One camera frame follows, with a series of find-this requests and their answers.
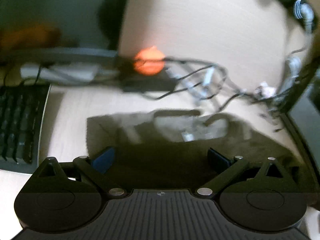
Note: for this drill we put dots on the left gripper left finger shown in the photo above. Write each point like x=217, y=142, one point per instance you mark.
x=61, y=197

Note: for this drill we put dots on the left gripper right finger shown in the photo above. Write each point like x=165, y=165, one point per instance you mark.
x=261, y=198

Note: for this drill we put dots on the olive polka dot sweater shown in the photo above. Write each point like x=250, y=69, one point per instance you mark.
x=182, y=149

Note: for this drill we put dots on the black computer tower case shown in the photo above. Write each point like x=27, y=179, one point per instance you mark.
x=300, y=114

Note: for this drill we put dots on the black keyboard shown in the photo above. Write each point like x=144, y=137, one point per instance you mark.
x=22, y=112

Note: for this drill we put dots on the crumpled white paper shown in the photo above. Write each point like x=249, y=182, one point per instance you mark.
x=264, y=91

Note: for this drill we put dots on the orange pumpkin figurine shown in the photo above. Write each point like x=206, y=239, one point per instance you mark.
x=149, y=61

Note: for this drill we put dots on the black computer monitor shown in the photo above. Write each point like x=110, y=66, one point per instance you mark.
x=65, y=23

